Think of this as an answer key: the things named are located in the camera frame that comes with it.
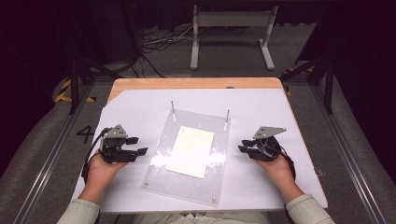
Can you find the metal frame pin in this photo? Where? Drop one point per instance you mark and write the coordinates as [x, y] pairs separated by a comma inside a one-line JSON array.
[[227, 118], [172, 109]]

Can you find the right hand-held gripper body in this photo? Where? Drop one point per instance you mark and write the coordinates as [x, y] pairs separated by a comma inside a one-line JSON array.
[[266, 149]]

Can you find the aluminium floor rail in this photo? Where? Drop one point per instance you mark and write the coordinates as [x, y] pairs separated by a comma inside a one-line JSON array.
[[53, 155], [348, 155]]

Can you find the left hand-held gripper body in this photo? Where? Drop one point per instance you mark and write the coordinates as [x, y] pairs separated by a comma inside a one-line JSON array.
[[113, 149]]

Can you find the person's torso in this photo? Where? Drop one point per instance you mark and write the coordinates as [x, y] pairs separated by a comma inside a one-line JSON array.
[[202, 218]]

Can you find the person's right hand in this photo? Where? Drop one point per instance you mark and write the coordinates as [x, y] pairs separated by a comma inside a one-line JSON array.
[[280, 171]]

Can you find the clear acrylic photo frame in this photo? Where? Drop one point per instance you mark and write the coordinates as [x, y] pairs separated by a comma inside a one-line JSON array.
[[162, 177]]

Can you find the black metal stand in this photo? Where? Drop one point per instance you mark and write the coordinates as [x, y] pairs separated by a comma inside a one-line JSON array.
[[328, 87], [74, 84]]

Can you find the wooden table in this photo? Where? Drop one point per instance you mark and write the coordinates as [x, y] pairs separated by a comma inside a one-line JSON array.
[[186, 83]]

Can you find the white metal stand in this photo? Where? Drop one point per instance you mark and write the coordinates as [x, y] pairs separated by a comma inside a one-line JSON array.
[[233, 19]]

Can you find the yellow black floor tape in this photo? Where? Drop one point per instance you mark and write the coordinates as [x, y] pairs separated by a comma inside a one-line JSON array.
[[289, 90], [63, 91]]

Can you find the person's left hand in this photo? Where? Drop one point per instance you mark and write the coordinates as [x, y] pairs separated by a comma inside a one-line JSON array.
[[99, 171]]

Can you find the white photo card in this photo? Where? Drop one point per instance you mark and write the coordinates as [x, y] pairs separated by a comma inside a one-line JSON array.
[[190, 152]]

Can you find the white paper sheet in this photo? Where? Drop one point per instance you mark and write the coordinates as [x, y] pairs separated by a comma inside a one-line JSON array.
[[255, 180]]

